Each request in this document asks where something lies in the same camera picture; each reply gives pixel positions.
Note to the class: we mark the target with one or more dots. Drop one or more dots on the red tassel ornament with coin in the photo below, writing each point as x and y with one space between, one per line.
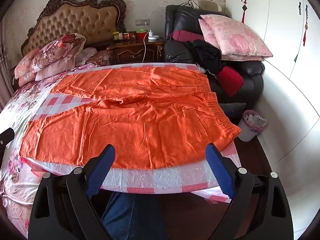
305 27

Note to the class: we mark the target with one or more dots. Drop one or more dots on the red knot ornament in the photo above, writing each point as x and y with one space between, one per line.
243 10

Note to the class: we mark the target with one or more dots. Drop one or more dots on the pink white checked plastic sheet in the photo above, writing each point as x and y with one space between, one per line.
150 177

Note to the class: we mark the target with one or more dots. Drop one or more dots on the orange pants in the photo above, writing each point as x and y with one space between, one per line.
140 120

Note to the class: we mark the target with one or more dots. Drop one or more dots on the tufted carved wooden headboard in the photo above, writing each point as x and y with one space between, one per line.
80 20

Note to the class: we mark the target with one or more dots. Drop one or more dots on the white charger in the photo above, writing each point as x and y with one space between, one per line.
151 33

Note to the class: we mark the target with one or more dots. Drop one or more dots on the black leather armchair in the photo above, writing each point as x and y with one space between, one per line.
180 52

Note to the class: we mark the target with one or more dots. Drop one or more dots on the folded floral quilt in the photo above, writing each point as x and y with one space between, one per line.
50 52

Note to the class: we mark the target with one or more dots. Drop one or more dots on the white bin with pink bag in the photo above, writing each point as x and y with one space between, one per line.
247 132

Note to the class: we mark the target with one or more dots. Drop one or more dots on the patterned curtain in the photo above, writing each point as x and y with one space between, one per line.
5 75

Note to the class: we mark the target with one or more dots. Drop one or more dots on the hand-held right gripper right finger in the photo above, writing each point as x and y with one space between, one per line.
220 172

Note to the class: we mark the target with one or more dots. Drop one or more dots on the pink bed pillow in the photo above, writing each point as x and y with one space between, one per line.
97 57

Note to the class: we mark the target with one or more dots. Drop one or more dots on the bright red cloth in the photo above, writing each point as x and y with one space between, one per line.
230 80

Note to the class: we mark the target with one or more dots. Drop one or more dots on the black clothes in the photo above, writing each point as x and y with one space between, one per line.
207 55

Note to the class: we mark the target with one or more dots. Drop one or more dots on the red box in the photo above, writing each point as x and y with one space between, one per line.
129 36

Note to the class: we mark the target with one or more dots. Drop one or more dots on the wall socket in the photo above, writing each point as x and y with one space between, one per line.
142 22

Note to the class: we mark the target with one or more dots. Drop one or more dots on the dark red cloth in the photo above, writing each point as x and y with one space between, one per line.
185 35

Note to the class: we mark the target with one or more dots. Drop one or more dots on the dark wooden nightstand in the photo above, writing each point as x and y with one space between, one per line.
132 52

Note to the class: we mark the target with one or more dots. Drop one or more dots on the yellow jar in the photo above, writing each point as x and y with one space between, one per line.
115 36

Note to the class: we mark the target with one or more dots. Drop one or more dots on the bed with floral sheet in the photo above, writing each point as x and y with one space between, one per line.
15 180

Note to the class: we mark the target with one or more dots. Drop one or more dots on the white wardrobe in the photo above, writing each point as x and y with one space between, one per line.
280 30

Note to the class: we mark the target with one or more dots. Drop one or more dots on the beige headrest cushion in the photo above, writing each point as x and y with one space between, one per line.
207 5

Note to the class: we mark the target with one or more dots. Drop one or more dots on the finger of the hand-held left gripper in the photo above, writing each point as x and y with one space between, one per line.
6 136

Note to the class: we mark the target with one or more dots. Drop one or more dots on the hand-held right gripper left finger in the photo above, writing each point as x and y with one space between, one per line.
100 171

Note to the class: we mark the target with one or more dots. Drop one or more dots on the person's leg in jeans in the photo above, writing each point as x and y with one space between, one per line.
135 217

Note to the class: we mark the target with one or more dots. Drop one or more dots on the pink floral pillow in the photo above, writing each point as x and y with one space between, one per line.
208 33
237 35

